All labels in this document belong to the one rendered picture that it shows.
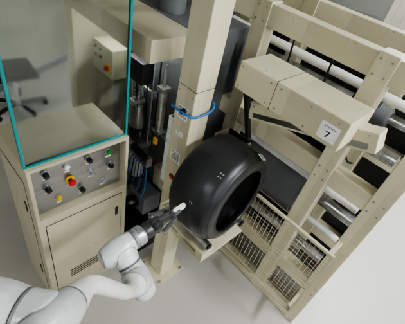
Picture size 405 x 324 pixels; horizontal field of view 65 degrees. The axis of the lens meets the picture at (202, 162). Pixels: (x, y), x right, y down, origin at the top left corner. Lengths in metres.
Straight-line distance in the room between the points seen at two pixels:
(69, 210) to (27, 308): 1.11
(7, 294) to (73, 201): 1.11
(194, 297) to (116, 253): 1.40
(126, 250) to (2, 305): 0.59
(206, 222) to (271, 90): 0.70
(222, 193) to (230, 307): 1.40
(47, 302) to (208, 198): 0.83
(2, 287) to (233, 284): 2.12
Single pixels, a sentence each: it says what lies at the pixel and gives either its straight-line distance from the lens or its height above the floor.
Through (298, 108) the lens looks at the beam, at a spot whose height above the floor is 1.72.
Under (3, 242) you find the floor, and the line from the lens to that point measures 3.04.
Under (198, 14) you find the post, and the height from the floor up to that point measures 1.99.
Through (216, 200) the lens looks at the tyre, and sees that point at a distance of 1.50.
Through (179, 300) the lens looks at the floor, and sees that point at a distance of 2.67.
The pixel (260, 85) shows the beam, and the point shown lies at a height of 1.72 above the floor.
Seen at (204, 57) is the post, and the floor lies 1.83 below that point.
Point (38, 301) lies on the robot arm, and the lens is 0.92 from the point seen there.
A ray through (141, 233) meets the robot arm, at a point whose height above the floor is 1.24.
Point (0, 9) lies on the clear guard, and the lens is 1.32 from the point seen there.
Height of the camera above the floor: 2.39
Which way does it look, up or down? 40 degrees down
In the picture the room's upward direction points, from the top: 14 degrees clockwise
